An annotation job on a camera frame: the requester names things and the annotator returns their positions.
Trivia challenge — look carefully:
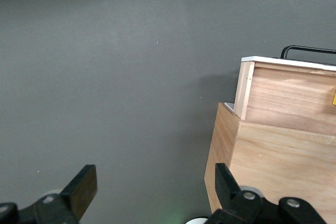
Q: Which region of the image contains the wooden drawer with white front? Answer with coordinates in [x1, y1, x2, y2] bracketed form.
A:
[234, 56, 336, 137]

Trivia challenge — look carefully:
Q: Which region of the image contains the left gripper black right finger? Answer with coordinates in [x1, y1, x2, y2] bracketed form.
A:
[204, 163, 327, 224]

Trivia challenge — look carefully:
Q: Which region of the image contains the dark grey table mat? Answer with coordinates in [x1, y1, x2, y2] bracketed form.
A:
[0, 0, 336, 224]

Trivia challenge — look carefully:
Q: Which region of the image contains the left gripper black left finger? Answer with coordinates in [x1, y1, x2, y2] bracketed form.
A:
[0, 164, 98, 224]

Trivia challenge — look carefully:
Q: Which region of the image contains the wooden drawer cabinet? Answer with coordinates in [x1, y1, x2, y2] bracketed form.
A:
[204, 102, 336, 224]

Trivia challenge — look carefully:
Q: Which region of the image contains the black metal drawer handle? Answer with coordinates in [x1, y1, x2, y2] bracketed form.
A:
[280, 45, 336, 60]

